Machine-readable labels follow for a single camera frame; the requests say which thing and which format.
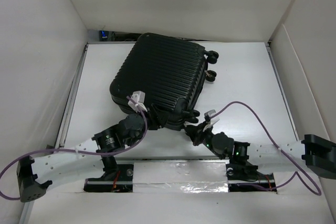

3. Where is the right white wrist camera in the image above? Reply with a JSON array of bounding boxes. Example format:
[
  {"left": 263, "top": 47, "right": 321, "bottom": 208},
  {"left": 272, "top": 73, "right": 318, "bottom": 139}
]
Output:
[{"left": 203, "top": 110, "right": 219, "bottom": 132}]

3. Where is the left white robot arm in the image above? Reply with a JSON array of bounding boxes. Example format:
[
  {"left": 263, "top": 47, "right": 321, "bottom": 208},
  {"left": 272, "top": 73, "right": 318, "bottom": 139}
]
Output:
[{"left": 16, "top": 105, "right": 170, "bottom": 202}]

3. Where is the dark equipment behind table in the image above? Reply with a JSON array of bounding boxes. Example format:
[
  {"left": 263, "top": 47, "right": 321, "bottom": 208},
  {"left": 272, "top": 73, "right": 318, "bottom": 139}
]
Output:
[{"left": 99, "top": 30, "right": 141, "bottom": 42}]

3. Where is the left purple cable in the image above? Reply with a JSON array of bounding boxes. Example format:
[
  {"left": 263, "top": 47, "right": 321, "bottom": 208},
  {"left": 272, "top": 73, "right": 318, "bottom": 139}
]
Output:
[{"left": 0, "top": 97, "right": 149, "bottom": 200}]

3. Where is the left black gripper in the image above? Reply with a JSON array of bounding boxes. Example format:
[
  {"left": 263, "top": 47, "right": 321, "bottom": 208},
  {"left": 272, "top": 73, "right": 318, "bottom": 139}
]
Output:
[{"left": 128, "top": 104, "right": 170, "bottom": 146}]

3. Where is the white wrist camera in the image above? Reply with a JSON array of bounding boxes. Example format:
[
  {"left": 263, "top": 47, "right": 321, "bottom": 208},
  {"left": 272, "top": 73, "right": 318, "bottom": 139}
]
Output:
[
  {"left": 203, "top": 110, "right": 219, "bottom": 132},
  {"left": 127, "top": 91, "right": 148, "bottom": 112}
]

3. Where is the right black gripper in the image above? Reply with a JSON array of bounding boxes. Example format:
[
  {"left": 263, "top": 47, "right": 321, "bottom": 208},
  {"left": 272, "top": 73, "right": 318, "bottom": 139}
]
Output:
[{"left": 184, "top": 122, "right": 225, "bottom": 161}]

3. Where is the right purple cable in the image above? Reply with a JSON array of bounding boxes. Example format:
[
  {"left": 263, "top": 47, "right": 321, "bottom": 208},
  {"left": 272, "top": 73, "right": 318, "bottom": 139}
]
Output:
[{"left": 209, "top": 101, "right": 322, "bottom": 196}]

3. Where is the aluminium rail with mounts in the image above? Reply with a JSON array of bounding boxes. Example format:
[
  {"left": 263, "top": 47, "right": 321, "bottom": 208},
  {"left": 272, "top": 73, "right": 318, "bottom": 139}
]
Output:
[{"left": 61, "top": 161, "right": 285, "bottom": 193}]

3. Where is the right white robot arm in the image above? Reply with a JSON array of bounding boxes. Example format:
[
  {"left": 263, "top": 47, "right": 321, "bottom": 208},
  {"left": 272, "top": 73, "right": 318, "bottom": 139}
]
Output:
[{"left": 184, "top": 123, "right": 335, "bottom": 180}]

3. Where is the purple cable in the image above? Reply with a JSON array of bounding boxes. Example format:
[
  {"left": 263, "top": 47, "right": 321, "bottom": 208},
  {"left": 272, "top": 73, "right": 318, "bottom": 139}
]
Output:
[
  {"left": 0, "top": 97, "right": 149, "bottom": 200},
  {"left": 209, "top": 101, "right": 322, "bottom": 196}
]

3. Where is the black hard-shell suitcase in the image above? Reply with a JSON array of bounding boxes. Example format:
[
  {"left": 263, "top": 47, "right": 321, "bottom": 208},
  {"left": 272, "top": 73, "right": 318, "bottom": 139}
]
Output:
[{"left": 109, "top": 33, "right": 219, "bottom": 131}]

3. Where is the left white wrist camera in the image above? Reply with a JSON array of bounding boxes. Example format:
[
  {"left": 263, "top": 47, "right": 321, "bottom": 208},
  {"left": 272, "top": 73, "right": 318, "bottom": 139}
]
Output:
[{"left": 127, "top": 91, "right": 148, "bottom": 112}]

